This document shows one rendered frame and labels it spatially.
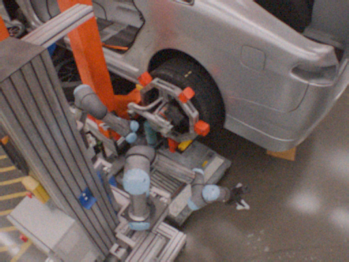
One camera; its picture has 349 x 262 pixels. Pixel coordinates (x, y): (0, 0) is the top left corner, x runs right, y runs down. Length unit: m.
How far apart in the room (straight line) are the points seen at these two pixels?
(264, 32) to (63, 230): 1.51
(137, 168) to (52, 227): 0.54
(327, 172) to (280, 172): 0.50
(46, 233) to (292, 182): 2.33
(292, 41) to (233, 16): 0.39
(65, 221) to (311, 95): 1.54
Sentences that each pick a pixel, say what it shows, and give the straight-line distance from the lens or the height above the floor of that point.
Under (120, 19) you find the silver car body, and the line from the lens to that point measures 3.93.
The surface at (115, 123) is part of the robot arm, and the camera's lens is 1.94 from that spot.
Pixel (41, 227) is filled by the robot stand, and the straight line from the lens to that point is 1.60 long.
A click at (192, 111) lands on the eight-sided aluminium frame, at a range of 2.24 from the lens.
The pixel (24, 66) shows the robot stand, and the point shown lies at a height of 2.02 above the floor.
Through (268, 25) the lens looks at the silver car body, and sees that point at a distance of 1.85.
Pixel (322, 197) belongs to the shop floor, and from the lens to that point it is 3.15.
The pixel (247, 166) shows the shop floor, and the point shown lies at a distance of 3.16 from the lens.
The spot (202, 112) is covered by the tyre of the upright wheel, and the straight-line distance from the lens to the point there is 2.26.
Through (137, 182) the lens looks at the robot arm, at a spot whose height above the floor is 1.43.
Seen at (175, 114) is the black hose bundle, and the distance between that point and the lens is 2.16.
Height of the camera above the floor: 2.53
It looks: 47 degrees down
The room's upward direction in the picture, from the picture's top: 6 degrees counter-clockwise
